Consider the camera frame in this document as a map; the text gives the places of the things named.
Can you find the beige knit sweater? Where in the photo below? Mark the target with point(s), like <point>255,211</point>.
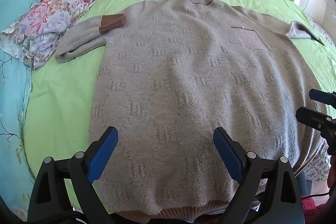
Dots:
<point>183,82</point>

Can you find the red fuzzy cloth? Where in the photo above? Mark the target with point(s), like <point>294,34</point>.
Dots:
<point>313,209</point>

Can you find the person's floral clothing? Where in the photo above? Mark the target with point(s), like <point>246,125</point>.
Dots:
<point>315,163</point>

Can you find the blue floral quilt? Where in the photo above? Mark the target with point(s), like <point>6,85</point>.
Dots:
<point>13,108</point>

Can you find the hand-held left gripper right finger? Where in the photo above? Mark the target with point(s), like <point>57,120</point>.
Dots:
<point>228,153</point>

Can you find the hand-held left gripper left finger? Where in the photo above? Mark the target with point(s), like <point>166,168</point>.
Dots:
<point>103,153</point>

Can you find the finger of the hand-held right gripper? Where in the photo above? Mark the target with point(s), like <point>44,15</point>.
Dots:
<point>321,96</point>
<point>312,119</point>

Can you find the green bed sheet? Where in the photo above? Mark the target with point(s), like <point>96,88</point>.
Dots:
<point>65,98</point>

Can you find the floral ruffled pillowcase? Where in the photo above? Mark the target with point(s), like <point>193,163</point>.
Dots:
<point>44,22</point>

